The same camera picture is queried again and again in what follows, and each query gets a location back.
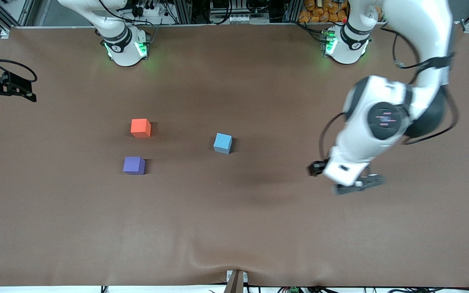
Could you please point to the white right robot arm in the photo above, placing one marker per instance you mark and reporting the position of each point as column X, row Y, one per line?
column 124, row 53

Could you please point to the green connector plug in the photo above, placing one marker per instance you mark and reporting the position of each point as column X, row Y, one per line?
column 293, row 290

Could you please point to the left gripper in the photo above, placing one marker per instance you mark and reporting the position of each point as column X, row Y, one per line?
column 317, row 167

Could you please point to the white power strip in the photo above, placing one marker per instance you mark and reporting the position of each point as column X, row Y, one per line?
column 149, row 10

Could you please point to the brown camera post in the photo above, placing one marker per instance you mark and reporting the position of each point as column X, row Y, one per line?
column 235, row 285

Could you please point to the white post bracket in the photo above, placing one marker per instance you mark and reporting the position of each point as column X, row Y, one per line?
column 229, row 276

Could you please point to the aluminium frame post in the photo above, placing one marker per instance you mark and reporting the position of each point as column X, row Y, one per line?
column 292, row 10
column 183, row 12

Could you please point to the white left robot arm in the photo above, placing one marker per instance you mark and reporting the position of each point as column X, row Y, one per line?
column 421, row 32

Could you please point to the brown table mat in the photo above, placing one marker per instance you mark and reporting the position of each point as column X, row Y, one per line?
column 259, row 224

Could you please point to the white terminal block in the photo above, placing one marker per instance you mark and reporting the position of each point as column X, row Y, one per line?
column 242, row 19

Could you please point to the purple foam block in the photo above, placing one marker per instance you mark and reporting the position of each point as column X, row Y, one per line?
column 134, row 165

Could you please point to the light blue foam block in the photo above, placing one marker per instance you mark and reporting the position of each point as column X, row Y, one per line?
column 222, row 143

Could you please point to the bag of orange items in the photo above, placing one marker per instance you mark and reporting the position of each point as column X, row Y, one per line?
column 316, row 14

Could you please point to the orange foam block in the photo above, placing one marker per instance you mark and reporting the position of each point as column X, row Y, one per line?
column 141, row 127

